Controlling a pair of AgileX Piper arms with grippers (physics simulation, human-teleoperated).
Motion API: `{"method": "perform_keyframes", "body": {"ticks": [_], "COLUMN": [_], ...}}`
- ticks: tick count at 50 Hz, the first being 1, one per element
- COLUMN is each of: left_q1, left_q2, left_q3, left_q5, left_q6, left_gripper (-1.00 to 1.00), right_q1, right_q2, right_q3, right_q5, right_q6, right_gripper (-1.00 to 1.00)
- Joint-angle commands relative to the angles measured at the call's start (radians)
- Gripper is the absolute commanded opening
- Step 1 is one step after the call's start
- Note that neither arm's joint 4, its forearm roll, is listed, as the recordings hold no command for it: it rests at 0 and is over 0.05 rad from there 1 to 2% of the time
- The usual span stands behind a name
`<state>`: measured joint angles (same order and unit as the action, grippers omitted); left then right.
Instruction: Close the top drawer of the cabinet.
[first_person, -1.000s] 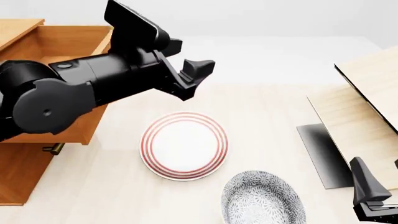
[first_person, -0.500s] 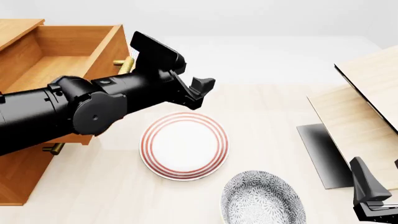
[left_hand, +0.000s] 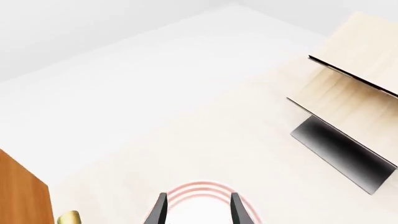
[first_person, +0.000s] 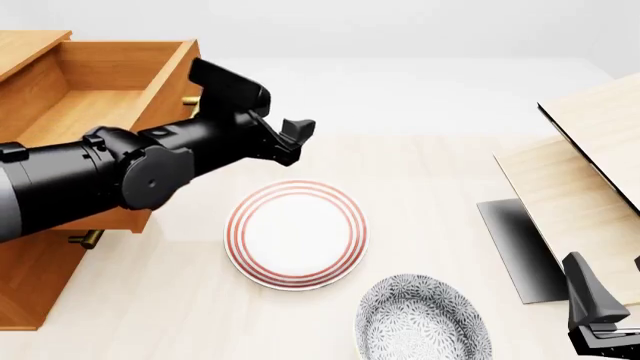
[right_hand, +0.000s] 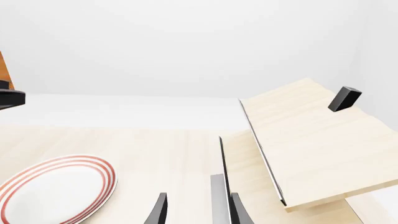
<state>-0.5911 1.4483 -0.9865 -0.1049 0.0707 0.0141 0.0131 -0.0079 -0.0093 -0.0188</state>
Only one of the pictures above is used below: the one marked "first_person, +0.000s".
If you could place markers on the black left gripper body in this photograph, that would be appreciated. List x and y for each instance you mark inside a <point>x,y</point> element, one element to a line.
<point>280,150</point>

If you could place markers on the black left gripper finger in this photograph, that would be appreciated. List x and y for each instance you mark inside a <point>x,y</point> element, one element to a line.
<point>230,86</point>
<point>299,129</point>

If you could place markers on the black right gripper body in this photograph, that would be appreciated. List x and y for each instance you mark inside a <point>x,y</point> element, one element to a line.
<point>610,339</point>

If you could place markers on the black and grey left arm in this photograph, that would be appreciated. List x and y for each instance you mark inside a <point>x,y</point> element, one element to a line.
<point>75,176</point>

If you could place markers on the pale wooden shelf unit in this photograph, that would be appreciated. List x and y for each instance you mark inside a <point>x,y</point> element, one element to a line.
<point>575,187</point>

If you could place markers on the white plate with red rings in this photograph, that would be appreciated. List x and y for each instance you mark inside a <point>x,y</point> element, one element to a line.
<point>296,235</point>

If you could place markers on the wooden cabinet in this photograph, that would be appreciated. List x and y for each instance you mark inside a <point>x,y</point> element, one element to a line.
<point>30,285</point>

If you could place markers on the open wooden drawer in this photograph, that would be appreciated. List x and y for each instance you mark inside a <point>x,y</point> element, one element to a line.
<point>100,67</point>

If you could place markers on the grey patterned bowl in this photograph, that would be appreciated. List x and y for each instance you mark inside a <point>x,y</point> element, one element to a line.
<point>420,322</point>

